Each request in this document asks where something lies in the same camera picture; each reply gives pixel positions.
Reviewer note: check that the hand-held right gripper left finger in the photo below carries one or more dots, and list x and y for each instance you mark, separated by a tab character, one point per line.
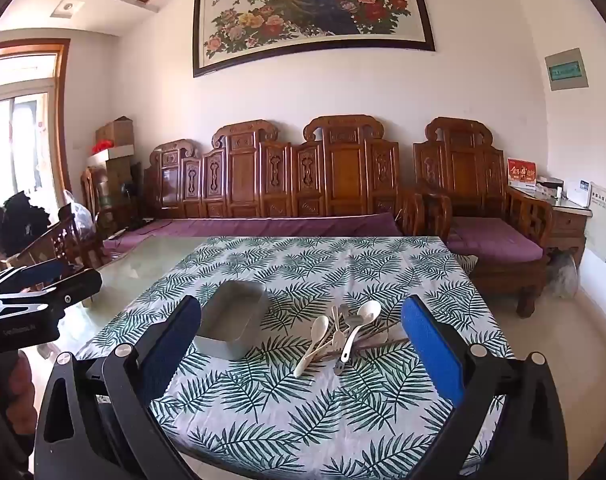
170	347

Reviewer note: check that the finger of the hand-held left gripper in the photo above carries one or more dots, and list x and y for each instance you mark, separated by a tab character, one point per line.
33	272
78	285

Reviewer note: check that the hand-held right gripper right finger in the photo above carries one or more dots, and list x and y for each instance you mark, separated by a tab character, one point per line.
433	352

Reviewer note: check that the rectangular metal tray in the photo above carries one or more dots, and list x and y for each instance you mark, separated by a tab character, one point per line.
233	310

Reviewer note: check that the metal fork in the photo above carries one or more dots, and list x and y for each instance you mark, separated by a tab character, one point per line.
352	318

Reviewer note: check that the beige fork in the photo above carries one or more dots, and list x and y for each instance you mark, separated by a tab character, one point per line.
336	332

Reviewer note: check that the beige spoon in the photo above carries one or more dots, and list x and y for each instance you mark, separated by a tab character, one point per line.
319	327

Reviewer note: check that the person's left hand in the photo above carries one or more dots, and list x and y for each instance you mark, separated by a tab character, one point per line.
18	395

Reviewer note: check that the carved wooden dining chair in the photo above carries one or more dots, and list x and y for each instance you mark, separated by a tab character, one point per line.
58	242

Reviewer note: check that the black cloth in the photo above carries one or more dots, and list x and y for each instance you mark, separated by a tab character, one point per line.
15	220

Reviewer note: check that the clear plastic bag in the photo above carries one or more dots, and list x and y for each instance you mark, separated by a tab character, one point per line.
78	212

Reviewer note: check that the plain wooden chair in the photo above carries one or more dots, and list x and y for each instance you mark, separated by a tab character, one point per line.
90	195

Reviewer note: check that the black standing fan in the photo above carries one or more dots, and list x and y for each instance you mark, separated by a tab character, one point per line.
129	195

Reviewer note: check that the square purple armchair cushion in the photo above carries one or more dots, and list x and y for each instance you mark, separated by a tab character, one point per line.
493	242

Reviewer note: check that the flat white box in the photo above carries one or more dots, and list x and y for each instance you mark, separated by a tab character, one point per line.
114	156

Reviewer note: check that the green leaf print tablecloth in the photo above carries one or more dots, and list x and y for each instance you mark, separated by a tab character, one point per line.
303	410

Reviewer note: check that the grey plastic bag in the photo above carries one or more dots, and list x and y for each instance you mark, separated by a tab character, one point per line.
563	275

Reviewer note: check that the open brown cardboard box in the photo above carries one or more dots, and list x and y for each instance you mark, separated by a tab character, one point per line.
115	131

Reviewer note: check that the long purple sofa cushion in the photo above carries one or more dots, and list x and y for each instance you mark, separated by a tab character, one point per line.
283	227

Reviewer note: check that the carved wooden armchair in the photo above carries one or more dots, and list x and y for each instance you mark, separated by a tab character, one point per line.
463	170

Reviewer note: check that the carved wooden sofa bench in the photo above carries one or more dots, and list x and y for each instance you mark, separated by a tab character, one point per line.
243	175

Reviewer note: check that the wooden side table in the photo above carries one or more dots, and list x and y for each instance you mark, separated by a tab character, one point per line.
568	222

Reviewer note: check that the red desk calendar card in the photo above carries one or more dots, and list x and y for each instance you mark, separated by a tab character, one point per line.
522	172

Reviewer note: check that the white tissue box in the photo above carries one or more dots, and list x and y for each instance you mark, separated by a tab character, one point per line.
550	186

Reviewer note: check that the framed peacock flower painting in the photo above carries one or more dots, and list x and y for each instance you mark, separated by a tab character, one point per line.
308	10

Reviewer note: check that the wooden door frame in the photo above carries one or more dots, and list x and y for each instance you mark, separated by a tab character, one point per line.
60	110

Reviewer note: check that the grey wall panel green label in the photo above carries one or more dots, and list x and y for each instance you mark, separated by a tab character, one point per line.
566	70

